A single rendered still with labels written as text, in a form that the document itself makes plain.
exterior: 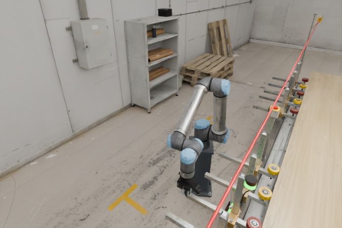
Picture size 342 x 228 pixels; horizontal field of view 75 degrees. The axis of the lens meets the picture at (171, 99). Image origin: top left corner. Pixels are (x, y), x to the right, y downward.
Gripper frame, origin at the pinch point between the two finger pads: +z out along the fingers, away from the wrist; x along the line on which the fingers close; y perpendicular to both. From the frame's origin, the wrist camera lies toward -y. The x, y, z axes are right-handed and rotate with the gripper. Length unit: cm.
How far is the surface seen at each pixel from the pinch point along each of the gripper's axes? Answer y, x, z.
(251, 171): -30.3, -27.4, -17.2
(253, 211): -38, -30, 20
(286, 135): -41, -141, 20
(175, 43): 180, -261, -23
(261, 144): -30, -52, -22
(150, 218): 49, -16, 83
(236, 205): -30.0, -2.4, -11.3
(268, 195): -44, -24, -8
